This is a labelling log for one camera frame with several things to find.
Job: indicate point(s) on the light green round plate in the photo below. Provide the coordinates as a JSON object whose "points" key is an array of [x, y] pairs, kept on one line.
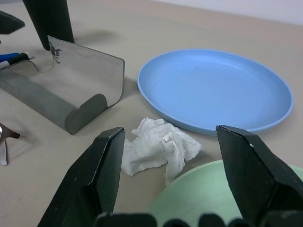
{"points": [[194, 189]]}

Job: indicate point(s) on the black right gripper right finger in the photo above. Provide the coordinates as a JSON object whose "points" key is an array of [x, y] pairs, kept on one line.
{"points": [[253, 175]]}

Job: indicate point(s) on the blue round plate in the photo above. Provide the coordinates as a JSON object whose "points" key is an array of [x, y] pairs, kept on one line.
{"points": [[213, 89]]}

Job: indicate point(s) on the grey metal holder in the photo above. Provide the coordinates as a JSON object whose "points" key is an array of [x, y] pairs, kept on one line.
{"points": [[94, 71]]}

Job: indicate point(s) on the blue marker pen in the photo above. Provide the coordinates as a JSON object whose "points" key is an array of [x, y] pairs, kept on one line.
{"points": [[19, 58], [7, 56]]}

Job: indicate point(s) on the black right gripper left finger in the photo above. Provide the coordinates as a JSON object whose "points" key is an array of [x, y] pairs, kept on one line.
{"points": [[94, 177]]}

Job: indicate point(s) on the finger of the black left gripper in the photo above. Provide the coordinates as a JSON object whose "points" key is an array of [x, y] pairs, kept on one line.
{"points": [[8, 23], [52, 21]]}

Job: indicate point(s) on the shiny silver metal object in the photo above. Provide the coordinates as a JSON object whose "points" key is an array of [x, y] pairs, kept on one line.
{"points": [[5, 136]]}

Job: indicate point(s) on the crumpled white tissue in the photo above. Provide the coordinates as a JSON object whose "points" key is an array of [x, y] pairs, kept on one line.
{"points": [[151, 146]]}

